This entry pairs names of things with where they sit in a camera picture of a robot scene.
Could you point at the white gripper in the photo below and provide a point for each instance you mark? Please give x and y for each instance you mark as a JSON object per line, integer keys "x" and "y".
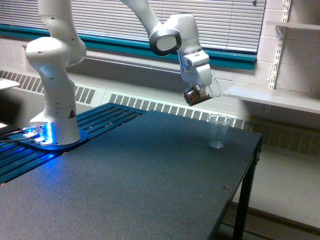
{"x": 195, "y": 69}

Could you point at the clear cup with brown pellets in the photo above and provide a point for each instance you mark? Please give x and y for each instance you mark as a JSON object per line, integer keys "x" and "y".
{"x": 206, "y": 93}

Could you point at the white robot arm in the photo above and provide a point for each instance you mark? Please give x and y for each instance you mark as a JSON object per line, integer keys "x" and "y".
{"x": 50, "y": 56}

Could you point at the teal window sill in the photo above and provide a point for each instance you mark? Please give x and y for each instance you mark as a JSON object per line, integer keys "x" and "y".
{"x": 139, "y": 48}

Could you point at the clear plastic cup on table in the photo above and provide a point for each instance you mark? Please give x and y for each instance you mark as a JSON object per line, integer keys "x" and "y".
{"x": 218, "y": 128}

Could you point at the white window blinds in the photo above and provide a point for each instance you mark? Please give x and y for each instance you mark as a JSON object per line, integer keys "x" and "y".
{"x": 229, "y": 25}

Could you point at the white baseboard heater vent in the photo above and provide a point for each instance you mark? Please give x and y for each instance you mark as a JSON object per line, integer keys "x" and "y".
{"x": 301, "y": 141}

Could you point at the black table leg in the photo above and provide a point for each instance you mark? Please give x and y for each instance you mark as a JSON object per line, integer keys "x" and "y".
{"x": 245, "y": 194}

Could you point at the blue slotted mounting plate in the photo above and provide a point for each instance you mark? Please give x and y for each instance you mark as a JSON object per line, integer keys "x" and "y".
{"x": 17, "y": 158}

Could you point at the white object at left edge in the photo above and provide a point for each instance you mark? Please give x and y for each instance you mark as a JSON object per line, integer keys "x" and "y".
{"x": 6, "y": 84}

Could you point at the white shelf rail bracket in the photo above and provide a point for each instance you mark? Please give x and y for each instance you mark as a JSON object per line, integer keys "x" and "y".
{"x": 281, "y": 30}

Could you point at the lower white wall shelf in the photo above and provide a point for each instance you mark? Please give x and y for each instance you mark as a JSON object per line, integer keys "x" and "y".
{"x": 279, "y": 98}

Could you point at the white wall shelf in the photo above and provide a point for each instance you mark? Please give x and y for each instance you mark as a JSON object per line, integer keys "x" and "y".
{"x": 279, "y": 98}
{"x": 295, "y": 25}

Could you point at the upper white wall shelf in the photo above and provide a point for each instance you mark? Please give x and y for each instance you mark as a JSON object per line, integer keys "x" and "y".
{"x": 295, "y": 25}

